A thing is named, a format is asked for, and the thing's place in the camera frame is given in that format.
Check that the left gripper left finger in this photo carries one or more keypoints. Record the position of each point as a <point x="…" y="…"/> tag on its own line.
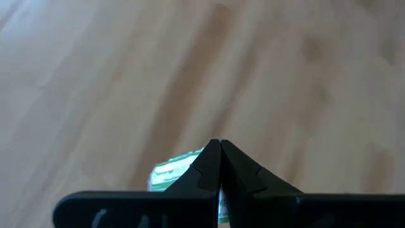
<point x="142" y="209"/>

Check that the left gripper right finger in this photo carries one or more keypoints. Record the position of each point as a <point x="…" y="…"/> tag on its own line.
<point x="284" y="209"/>

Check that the green striped bandage packet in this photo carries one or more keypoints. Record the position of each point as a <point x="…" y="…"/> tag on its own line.
<point x="171" y="171"/>

